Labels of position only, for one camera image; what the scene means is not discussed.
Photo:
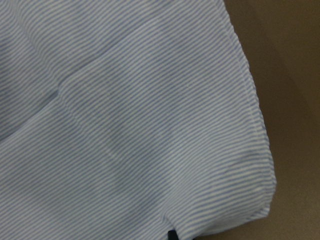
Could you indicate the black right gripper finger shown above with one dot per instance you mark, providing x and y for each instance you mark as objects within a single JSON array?
[{"x": 172, "y": 235}]

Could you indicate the light blue striped shirt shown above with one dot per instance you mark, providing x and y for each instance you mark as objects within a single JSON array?
[{"x": 127, "y": 119}]

